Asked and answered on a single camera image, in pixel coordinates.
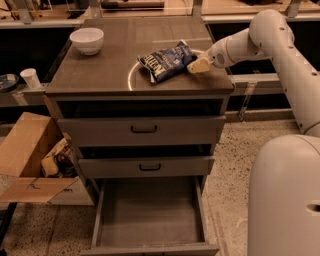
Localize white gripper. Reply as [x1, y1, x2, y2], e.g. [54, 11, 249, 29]
[187, 39, 231, 74]

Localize blue chip bag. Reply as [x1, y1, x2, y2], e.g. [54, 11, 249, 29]
[137, 40, 196, 84]

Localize white robot base body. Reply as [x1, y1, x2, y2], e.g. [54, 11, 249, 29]
[247, 135, 320, 256]

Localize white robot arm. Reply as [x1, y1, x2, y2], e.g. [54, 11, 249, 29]
[187, 9, 320, 137]

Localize grey drawer cabinet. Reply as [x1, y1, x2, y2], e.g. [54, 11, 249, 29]
[45, 16, 235, 256]

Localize top grey drawer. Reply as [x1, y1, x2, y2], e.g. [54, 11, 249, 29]
[58, 116, 225, 147]

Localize middle grey drawer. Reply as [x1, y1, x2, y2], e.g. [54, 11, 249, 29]
[79, 156, 214, 179]

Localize bottom grey open drawer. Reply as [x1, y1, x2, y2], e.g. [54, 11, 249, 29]
[81, 176, 219, 256]

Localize white ceramic bowl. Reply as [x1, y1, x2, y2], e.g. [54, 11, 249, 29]
[69, 28, 104, 55]

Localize snack bags in box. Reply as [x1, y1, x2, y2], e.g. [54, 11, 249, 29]
[41, 138, 77, 178]

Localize white paper cup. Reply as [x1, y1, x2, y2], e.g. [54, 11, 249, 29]
[20, 68, 41, 89]

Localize open cardboard box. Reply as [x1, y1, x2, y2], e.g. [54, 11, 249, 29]
[0, 112, 94, 205]

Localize dark round lid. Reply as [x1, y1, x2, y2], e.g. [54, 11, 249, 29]
[0, 74, 19, 93]

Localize metal rail frame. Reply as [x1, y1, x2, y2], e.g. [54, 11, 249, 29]
[227, 73, 294, 122]

